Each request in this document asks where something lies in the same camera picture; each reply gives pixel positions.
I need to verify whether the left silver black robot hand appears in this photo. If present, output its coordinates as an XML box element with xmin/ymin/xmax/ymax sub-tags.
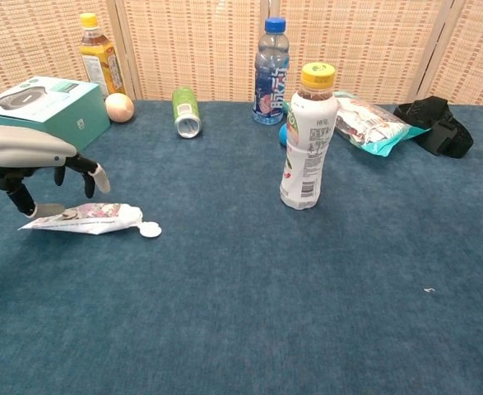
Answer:
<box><xmin>0</xmin><ymin>124</ymin><xmax>112</xmax><ymax>218</ymax></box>

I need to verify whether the white squeeze tube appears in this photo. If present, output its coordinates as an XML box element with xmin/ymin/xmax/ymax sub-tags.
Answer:
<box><xmin>17</xmin><ymin>202</ymin><xmax>163</xmax><ymax>239</ymax></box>

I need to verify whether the white yellow-capped drink bottle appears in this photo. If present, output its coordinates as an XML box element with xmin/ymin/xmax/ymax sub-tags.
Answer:
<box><xmin>279</xmin><ymin>62</ymin><xmax>340</xmax><ymax>211</ymax></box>

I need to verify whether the teal product box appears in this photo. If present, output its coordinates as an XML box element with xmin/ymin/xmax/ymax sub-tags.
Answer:
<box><xmin>0</xmin><ymin>76</ymin><xmax>111</xmax><ymax>152</ymax></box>

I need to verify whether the onion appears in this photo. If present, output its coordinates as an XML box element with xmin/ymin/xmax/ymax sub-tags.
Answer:
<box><xmin>104</xmin><ymin>93</ymin><xmax>136</xmax><ymax>123</ymax></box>

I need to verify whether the yellow-capped tea bottle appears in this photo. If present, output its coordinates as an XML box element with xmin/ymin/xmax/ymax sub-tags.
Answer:
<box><xmin>79</xmin><ymin>12</ymin><xmax>126</xmax><ymax>98</ymax></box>

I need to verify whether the teal-edged snack bag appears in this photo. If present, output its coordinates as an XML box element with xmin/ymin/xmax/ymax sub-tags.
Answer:
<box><xmin>333</xmin><ymin>91</ymin><xmax>431</xmax><ymax>158</ymax></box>

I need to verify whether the green drink can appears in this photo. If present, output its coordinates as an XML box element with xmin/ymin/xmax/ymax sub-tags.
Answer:
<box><xmin>171</xmin><ymin>86</ymin><xmax>203</xmax><ymax>139</ymax></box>

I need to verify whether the bamboo folding screen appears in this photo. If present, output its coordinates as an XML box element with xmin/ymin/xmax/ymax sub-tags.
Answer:
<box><xmin>0</xmin><ymin>0</ymin><xmax>483</xmax><ymax>106</ymax></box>

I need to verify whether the blue-capped water bottle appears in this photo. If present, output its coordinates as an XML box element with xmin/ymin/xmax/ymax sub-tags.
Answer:
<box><xmin>252</xmin><ymin>16</ymin><xmax>290</xmax><ymax>125</ymax></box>

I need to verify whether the blue felt table mat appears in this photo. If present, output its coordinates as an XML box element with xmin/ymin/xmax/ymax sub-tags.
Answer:
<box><xmin>0</xmin><ymin>97</ymin><xmax>483</xmax><ymax>395</ymax></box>

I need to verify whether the black strap brace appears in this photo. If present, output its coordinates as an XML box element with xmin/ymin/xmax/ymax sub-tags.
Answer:
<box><xmin>392</xmin><ymin>95</ymin><xmax>474</xmax><ymax>160</ymax></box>

